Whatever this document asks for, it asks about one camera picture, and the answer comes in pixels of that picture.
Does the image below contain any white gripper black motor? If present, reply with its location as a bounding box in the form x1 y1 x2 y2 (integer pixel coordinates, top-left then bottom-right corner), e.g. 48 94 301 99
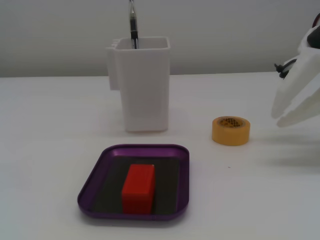
271 25 320 128

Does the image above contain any black ballpoint pen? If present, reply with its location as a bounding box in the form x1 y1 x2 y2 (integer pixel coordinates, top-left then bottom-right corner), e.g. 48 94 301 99
127 0 140 50

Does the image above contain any purple plastic tray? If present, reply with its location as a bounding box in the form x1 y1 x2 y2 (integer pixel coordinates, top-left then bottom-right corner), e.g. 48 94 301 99
77 143 190 221

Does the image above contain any black looped cable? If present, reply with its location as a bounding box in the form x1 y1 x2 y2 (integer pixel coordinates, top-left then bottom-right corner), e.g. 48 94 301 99
274 58 298 80

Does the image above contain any yellow tape roll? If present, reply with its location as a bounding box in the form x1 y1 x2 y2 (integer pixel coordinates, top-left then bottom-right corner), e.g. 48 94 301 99
211 115 251 147

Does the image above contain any white plastic pen holder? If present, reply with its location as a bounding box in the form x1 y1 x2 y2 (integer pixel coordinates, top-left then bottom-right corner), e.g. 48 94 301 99
105 36 172 133

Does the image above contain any red rectangular block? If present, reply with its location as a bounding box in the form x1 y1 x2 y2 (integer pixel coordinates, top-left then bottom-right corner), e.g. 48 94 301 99
121 163 156 215

